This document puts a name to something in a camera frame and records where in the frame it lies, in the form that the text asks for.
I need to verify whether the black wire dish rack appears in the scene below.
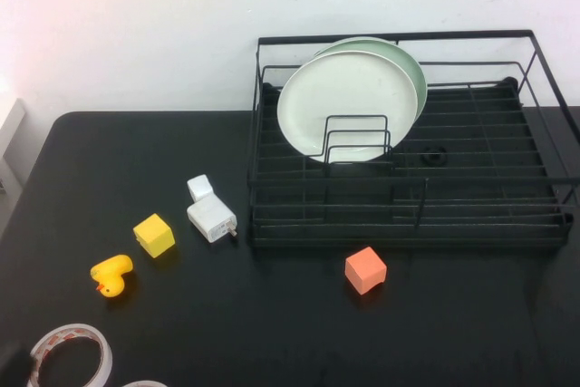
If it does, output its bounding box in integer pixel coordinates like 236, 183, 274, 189
246, 28, 580, 250

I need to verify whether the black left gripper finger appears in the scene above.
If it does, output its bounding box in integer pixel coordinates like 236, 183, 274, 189
0, 345, 34, 387

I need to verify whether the large white power adapter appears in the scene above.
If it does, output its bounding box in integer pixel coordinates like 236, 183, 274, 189
186, 193, 238, 244

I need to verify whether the white round plate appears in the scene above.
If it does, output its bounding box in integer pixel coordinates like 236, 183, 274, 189
276, 50, 420, 164

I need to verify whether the small white cube adapter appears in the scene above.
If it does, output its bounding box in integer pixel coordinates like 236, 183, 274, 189
186, 173, 214, 202

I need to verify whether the orange foam cube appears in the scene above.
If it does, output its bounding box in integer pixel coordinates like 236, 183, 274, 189
344, 246, 388, 296

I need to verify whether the yellow rubber duck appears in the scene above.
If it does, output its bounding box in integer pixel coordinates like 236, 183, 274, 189
89, 253, 134, 300

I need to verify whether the yellow foam cube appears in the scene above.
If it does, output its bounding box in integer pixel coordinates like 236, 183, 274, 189
132, 213, 176, 259

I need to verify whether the black round drain ring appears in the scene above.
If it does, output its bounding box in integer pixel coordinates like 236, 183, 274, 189
420, 144, 449, 167

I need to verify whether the mint green round plate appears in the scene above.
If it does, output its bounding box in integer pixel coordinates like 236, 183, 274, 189
316, 36, 428, 119

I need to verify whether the tape roll with red print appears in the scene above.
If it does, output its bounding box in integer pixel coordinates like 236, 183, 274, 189
27, 323, 113, 387

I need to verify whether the black plastic drip tray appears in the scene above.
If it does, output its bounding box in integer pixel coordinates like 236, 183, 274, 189
247, 76, 571, 250

